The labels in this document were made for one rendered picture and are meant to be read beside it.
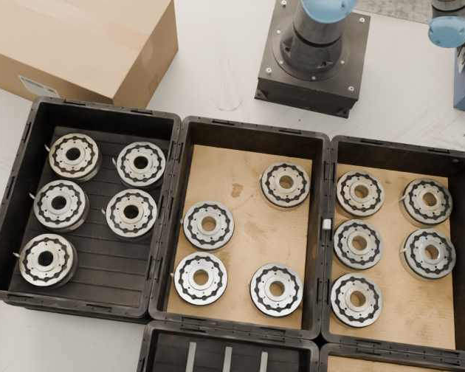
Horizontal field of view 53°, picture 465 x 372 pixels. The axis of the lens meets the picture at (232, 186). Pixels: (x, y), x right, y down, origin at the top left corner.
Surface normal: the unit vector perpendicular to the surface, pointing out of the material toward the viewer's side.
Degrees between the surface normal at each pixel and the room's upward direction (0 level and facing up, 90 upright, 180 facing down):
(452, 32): 92
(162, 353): 0
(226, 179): 0
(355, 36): 2
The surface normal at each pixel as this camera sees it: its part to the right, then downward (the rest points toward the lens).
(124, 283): 0.05, -0.35
